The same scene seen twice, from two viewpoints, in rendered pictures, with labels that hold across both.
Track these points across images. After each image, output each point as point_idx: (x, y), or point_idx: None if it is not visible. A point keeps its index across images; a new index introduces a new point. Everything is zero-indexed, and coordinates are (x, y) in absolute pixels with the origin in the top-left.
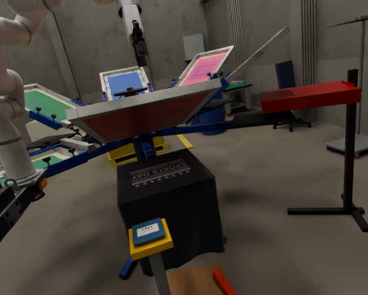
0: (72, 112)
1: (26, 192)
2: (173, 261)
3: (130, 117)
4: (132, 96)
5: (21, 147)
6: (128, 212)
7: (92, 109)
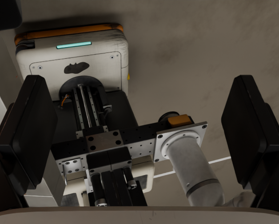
0: (58, 193)
1: (64, 154)
2: None
3: None
4: None
5: None
6: (19, 3)
7: (47, 165)
